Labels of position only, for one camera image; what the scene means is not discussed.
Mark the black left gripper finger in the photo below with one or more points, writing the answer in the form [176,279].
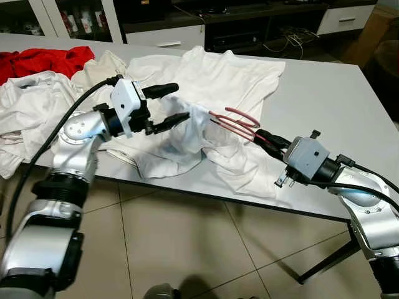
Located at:
[171,122]
[161,91]

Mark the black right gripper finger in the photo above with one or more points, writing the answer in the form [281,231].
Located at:
[271,137]
[270,147]

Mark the pink clothes hanger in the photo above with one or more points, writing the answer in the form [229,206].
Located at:
[232,126]

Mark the large white shirt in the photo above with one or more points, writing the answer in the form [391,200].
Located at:
[243,75]

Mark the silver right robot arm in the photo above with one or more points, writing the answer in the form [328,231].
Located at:
[368,205]

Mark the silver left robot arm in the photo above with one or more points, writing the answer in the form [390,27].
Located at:
[75,134]

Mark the beige garment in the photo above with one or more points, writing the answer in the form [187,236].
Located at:
[100,65]

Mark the white glass-door cabinet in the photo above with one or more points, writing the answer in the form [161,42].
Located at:
[81,18]

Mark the dark TV stand white drawers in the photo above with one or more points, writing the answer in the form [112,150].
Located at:
[249,12]

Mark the crumpled red garment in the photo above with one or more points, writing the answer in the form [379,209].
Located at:
[43,62]

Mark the white shirt with grey print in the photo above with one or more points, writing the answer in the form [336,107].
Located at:
[31,106]

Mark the black table leg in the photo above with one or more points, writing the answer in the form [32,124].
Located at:
[330,260]

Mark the dark brown round seat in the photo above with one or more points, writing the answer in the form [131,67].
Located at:
[388,81]

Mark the brown cardboard box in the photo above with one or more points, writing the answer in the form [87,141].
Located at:
[368,31]

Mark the grey robot foot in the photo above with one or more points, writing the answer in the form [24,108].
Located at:
[162,293]

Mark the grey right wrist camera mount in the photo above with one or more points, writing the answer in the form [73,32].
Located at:
[305,159]

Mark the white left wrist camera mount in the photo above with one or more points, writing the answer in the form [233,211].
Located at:
[128,99]

